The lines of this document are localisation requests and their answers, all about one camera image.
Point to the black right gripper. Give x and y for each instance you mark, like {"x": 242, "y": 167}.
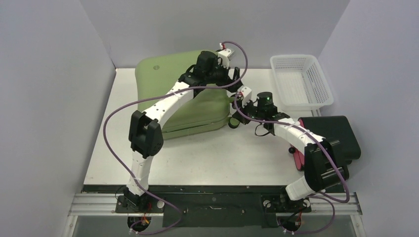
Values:
{"x": 241, "y": 110}

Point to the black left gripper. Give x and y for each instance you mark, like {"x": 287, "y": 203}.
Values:
{"x": 218, "y": 65}

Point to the green hard-shell suitcase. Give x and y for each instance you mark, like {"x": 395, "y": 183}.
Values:
{"x": 209, "y": 111}

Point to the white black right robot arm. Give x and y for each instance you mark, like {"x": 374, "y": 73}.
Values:
{"x": 324, "y": 166}

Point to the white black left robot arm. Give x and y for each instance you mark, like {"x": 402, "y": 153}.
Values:
{"x": 146, "y": 137}

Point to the white perforated plastic basket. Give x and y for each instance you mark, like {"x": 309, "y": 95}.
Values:
{"x": 300, "y": 82}

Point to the black and pink storage organizer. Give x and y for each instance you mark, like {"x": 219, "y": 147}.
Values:
{"x": 335, "y": 128}

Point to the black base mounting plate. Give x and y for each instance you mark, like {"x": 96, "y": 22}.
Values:
{"x": 212, "y": 206}

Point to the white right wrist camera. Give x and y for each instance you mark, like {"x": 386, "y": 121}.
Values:
{"x": 244, "y": 95}

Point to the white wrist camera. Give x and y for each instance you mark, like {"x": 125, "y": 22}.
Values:
{"x": 244, "y": 95}
{"x": 225, "y": 55}

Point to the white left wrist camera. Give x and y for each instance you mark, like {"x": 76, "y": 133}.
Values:
{"x": 225, "y": 55}

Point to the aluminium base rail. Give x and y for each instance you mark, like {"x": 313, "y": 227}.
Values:
{"x": 105, "y": 204}

